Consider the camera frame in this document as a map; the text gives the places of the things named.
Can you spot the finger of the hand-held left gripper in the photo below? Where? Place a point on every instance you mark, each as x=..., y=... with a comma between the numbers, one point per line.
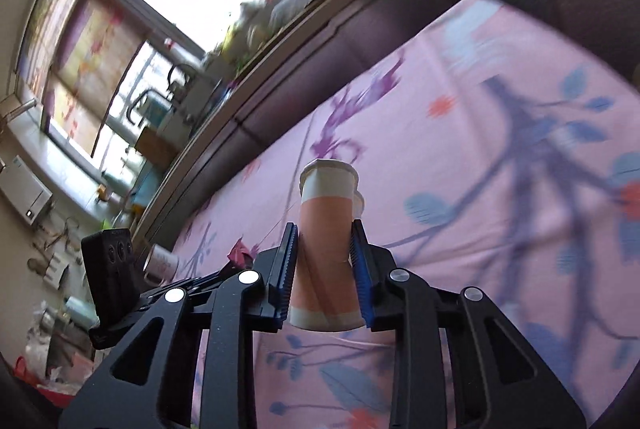
x=205, y=279

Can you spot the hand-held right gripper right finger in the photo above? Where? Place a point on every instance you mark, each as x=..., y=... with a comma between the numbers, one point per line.
x=361, y=279

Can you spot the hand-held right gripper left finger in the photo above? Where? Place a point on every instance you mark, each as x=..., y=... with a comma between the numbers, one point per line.
x=282, y=279

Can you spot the red wrapper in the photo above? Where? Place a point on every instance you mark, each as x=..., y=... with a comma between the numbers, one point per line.
x=242, y=255

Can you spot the pink paper cup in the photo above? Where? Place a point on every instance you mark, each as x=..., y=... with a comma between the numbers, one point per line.
x=325, y=229

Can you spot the white paper cup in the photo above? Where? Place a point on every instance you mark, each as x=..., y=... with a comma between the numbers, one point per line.
x=162, y=263

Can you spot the light blue basin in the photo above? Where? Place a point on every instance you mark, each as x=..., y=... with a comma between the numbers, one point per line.
x=145, y=186

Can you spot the red plastic container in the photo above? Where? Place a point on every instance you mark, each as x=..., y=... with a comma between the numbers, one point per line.
x=50, y=384

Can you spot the teal box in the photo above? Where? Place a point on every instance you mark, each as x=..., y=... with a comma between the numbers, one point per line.
x=157, y=118

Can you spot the square steel faucet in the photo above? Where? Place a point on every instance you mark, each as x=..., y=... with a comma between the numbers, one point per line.
x=137, y=106

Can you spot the gooseneck steel faucet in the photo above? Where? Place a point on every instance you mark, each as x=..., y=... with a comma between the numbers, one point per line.
x=182, y=71

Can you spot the printed roller blind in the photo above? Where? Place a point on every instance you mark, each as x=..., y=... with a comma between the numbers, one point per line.
x=85, y=54

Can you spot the kitchen counter cabinets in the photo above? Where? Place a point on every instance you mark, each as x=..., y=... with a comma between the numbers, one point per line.
x=400, y=9

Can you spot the white plastic bag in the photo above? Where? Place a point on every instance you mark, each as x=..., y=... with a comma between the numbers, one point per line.
x=292, y=1

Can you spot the white wall appliance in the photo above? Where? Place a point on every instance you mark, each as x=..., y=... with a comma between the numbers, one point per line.
x=25, y=191

